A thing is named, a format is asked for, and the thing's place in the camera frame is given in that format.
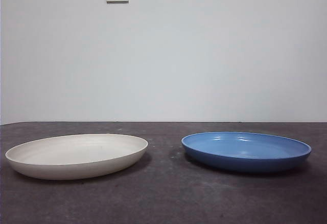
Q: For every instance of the blue round plate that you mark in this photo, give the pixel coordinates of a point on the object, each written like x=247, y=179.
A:
x=245, y=157

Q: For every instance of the white round plate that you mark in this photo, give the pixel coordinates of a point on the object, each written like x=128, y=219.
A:
x=76, y=155

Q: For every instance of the dark grey table mat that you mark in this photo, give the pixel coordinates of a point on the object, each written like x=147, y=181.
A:
x=163, y=201

